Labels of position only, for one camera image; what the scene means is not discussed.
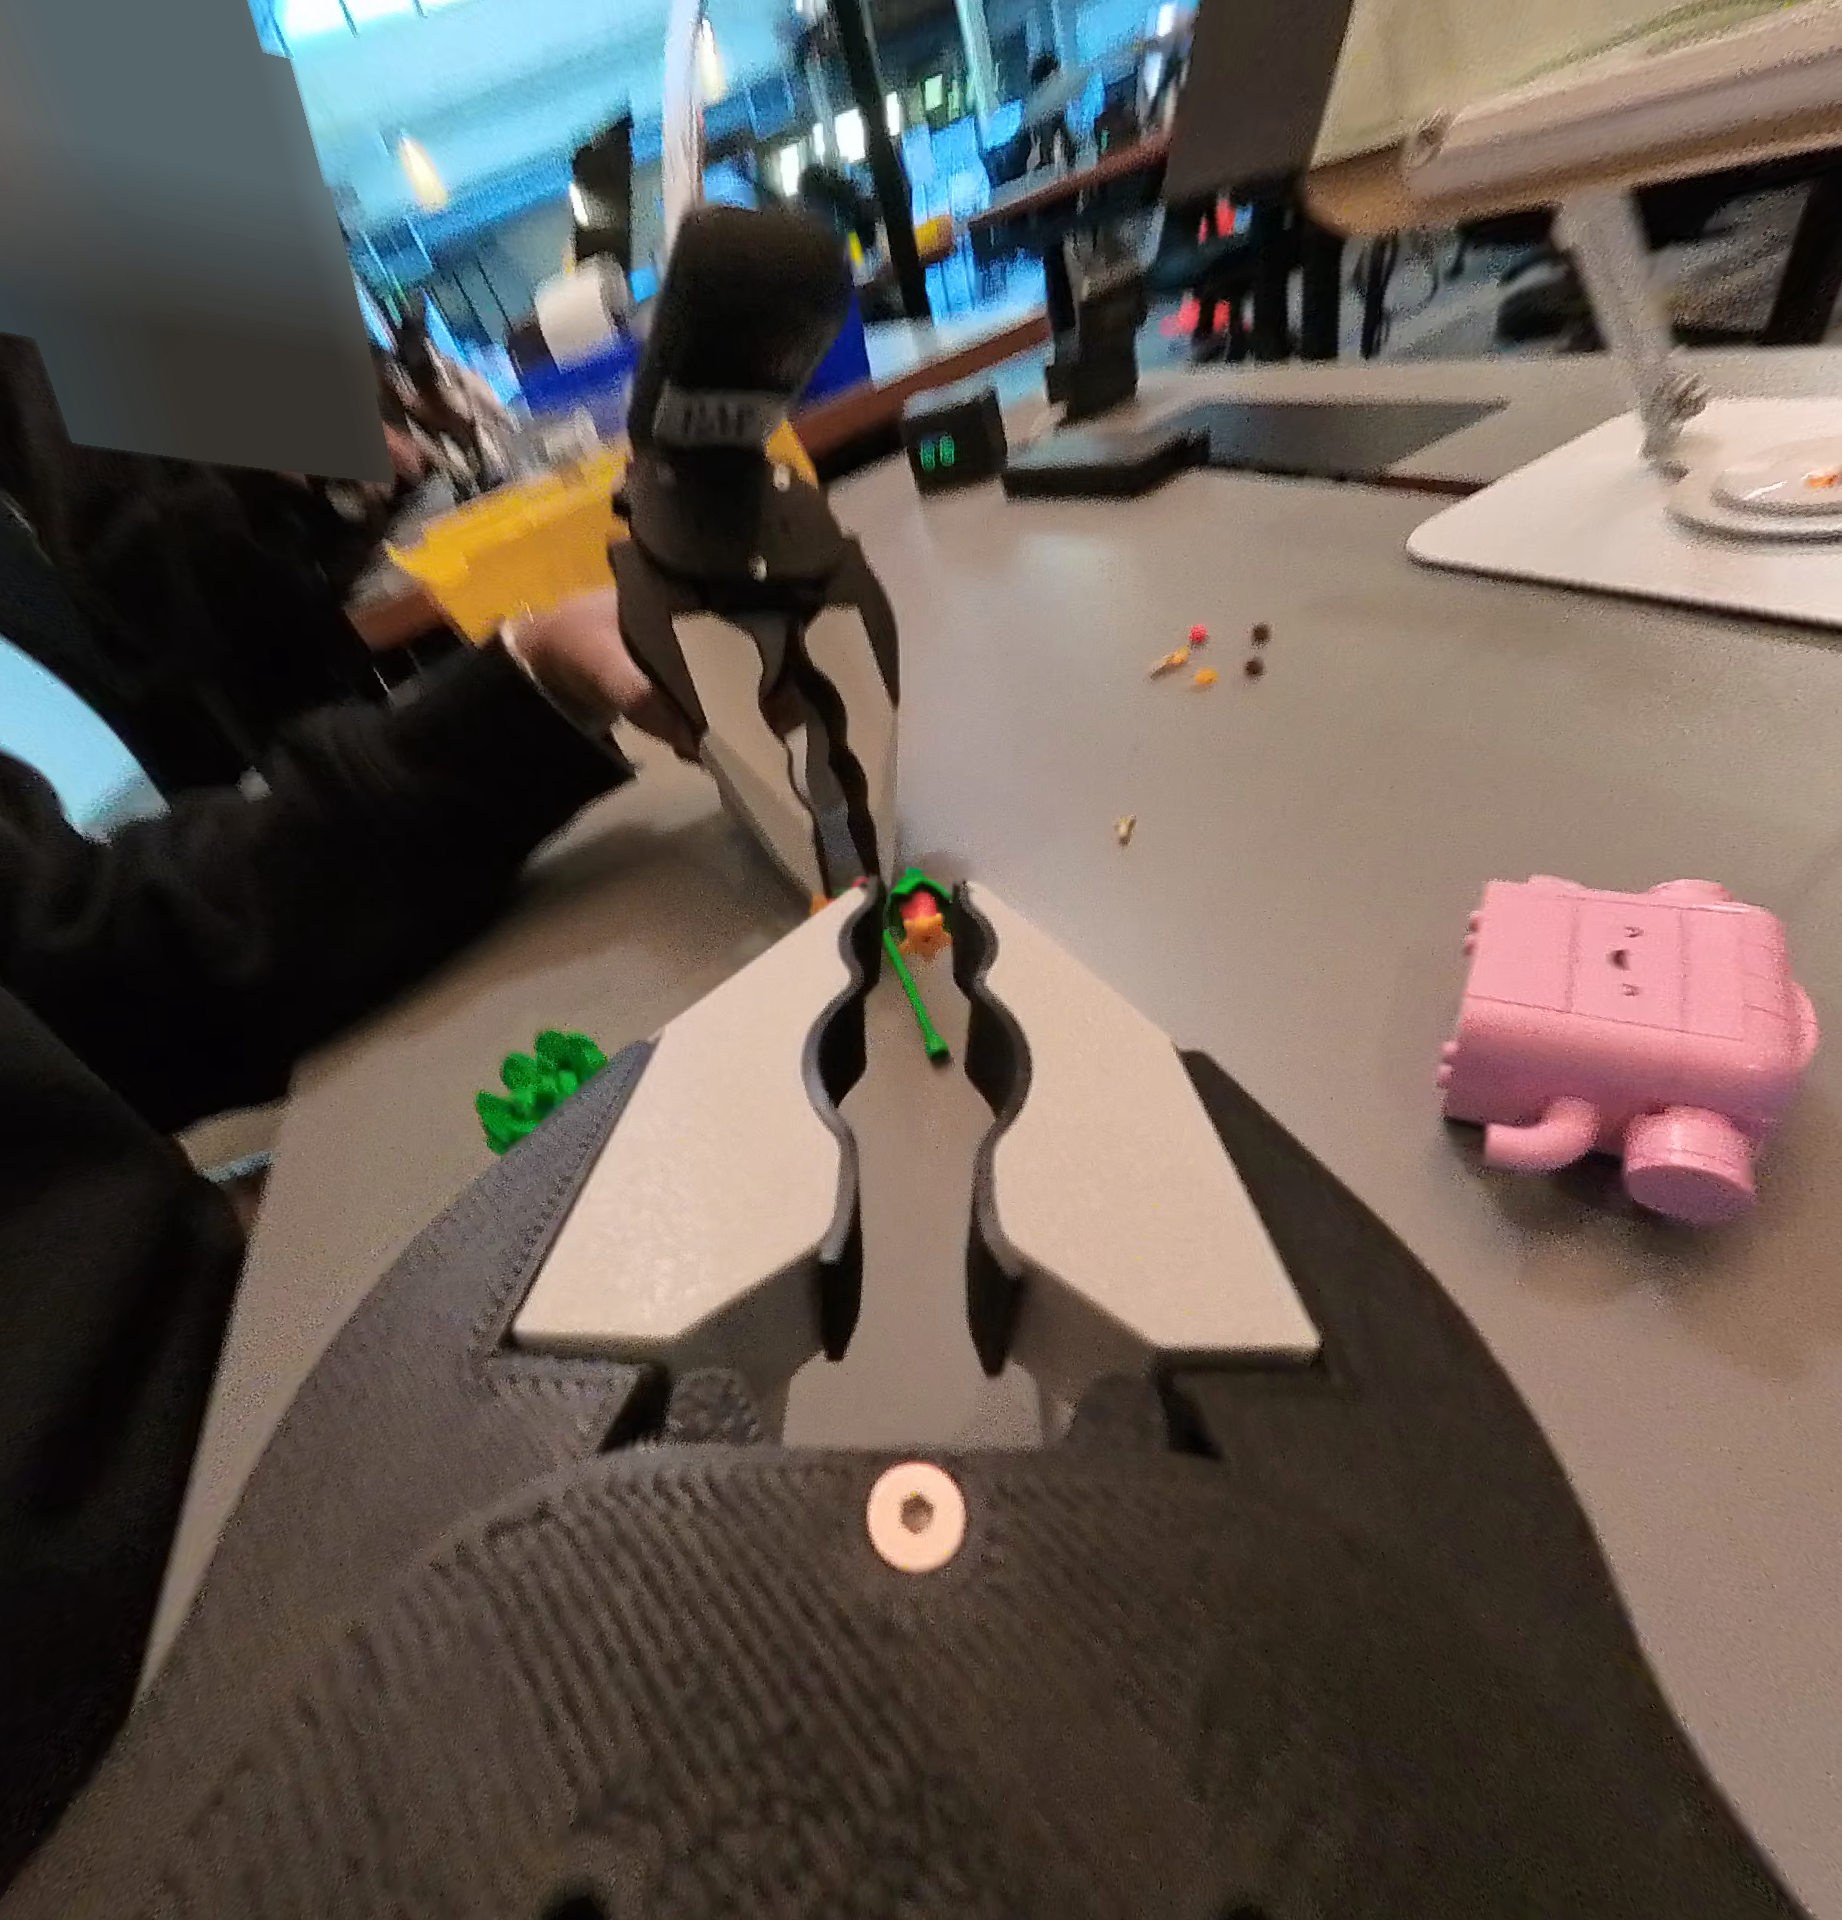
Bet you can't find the black jacket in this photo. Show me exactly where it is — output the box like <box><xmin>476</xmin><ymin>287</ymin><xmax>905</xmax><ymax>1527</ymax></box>
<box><xmin>0</xmin><ymin>960</ymin><xmax>248</xmax><ymax>1892</ymax></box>

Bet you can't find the white book stand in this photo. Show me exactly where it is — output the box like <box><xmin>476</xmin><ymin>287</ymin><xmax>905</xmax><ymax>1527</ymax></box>
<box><xmin>1303</xmin><ymin>30</ymin><xmax>1842</xmax><ymax>639</ymax></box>

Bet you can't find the person's left forearm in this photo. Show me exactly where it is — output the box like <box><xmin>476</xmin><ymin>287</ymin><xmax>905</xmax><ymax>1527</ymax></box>
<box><xmin>0</xmin><ymin>645</ymin><xmax>639</xmax><ymax>1141</ymax></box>

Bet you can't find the green leafy plant piece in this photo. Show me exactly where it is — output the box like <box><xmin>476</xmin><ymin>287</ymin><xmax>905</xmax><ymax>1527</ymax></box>
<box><xmin>474</xmin><ymin>1029</ymin><xmax>611</xmax><ymax>1156</ymax></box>

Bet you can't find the black charging dock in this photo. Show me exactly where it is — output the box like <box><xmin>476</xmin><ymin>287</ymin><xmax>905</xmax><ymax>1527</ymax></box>
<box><xmin>1043</xmin><ymin>224</ymin><xmax>1148</xmax><ymax>421</ymax></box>

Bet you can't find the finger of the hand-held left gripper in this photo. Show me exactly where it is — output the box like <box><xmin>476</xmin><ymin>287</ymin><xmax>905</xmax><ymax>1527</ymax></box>
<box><xmin>801</xmin><ymin>606</ymin><xmax>908</xmax><ymax>887</ymax></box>
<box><xmin>679</xmin><ymin>606</ymin><xmax>819</xmax><ymax>909</ymax></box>

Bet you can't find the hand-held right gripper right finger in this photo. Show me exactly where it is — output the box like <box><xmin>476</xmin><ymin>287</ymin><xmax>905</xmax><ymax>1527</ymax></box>
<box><xmin>954</xmin><ymin>882</ymin><xmax>1327</xmax><ymax>1382</ymax></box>

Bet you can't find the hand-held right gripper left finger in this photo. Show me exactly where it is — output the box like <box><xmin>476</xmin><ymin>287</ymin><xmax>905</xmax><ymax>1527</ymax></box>
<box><xmin>511</xmin><ymin>879</ymin><xmax>881</xmax><ymax>1366</ymax></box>

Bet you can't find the black power bank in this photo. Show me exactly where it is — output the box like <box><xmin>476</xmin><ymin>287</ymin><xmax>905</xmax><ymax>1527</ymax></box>
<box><xmin>905</xmin><ymin>392</ymin><xmax>1012</xmax><ymax>494</ymax></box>

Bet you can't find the yellow storage bin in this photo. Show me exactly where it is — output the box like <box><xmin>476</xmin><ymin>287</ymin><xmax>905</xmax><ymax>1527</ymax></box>
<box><xmin>386</xmin><ymin>450</ymin><xmax>631</xmax><ymax>647</ymax></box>

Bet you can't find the pink brick figure pot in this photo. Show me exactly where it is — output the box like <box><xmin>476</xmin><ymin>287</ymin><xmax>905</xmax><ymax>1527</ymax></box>
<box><xmin>1437</xmin><ymin>877</ymin><xmax>1820</xmax><ymax>1223</ymax></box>

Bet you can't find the black ceiling pole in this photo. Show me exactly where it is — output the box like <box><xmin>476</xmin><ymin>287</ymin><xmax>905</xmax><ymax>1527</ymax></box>
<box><xmin>831</xmin><ymin>0</ymin><xmax>929</xmax><ymax>279</ymax></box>

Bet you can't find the wooden table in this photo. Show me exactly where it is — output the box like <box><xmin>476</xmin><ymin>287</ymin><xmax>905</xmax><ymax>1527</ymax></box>
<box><xmin>862</xmin><ymin>306</ymin><xmax>1049</xmax><ymax>399</ymax></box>

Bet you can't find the white paper roll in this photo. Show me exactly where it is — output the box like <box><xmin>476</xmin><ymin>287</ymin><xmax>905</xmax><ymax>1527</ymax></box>
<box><xmin>531</xmin><ymin>269</ymin><xmax>631</xmax><ymax>368</ymax></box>

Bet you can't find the green flower stem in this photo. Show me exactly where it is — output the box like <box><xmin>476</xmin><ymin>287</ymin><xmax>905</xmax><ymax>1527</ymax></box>
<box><xmin>807</xmin><ymin>870</ymin><xmax>956</xmax><ymax>1068</ymax></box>

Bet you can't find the person's left hand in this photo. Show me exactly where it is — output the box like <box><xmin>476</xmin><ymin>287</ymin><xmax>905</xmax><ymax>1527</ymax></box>
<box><xmin>502</xmin><ymin>592</ymin><xmax>705</xmax><ymax>767</ymax></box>

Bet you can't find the flat black box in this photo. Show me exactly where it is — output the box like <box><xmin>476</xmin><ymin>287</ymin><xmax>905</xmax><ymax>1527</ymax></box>
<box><xmin>1003</xmin><ymin>427</ymin><xmax>1214</xmax><ymax>502</ymax></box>

